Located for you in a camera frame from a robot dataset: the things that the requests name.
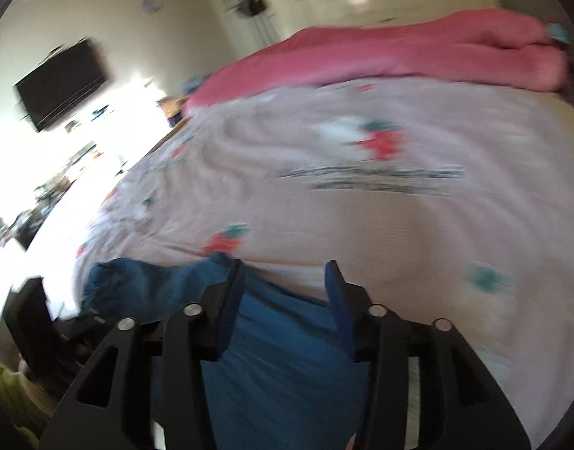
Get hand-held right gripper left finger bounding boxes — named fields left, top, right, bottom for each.
left=41, top=259, right=245, bottom=450

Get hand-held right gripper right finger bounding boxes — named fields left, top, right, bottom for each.
left=325, top=260, right=532, bottom=450

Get blue denim pants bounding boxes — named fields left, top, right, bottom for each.
left=78, top=253, right=377, bottom=450

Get yellow-green cloth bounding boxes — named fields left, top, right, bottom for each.
left=0, top=363, right=39, bottom=441

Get strawberry printed bed sheet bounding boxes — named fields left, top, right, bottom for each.
left=27, top=77, right=574, bottom=446

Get white desk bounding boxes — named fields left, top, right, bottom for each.
left=0, top=98, right=175, bottom=263

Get pink duvet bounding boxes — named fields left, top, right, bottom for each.
left=184, top=7, right=569, bottom=108

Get white door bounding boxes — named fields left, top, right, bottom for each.
left=207, top=0, right=288, bottom=54

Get teal patterned cloth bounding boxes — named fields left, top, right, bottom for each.
left=545, top=23, right=571, bottom=45

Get black wall television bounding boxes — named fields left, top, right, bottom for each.
left=14, top=40, right=108, bottom=133

